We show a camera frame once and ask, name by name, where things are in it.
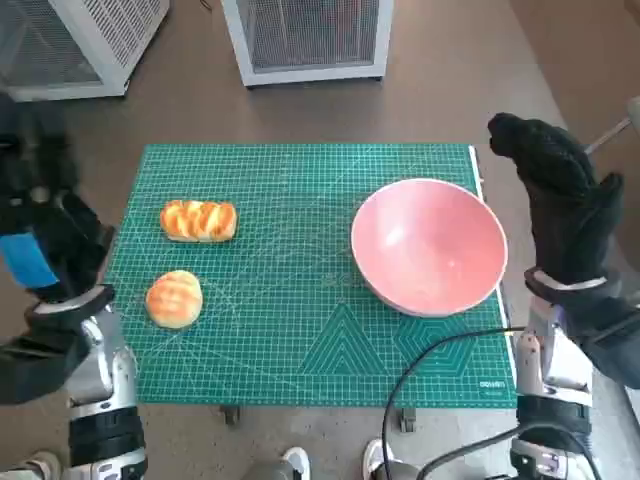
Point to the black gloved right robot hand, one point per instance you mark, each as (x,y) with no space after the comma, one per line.
(565,200)

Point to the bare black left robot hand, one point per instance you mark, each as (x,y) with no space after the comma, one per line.
(60,230)

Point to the round toy bread bun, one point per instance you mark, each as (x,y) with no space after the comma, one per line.
(174,300)

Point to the long braided toy bread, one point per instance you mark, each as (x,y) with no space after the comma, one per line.
(200,221)

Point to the pink bowl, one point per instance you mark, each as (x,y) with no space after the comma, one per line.
(430,245)

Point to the white slatted mesh cabinet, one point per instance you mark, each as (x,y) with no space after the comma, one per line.
(120,30)

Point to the green cutting mat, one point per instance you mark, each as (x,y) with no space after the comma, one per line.
(290,280)

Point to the person's shoe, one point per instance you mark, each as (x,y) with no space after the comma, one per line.
(40,465)

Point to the white shoe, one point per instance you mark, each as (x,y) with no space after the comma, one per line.
(297,460)
(372,457)

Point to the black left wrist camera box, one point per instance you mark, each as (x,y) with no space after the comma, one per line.
(30,365)

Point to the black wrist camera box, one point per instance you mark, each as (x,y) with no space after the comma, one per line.
(30,365)
(615,330)

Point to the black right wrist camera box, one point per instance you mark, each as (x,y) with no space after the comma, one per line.
(615,330)

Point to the metal table bracket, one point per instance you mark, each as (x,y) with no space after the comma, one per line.
(231,416)
(407,420)

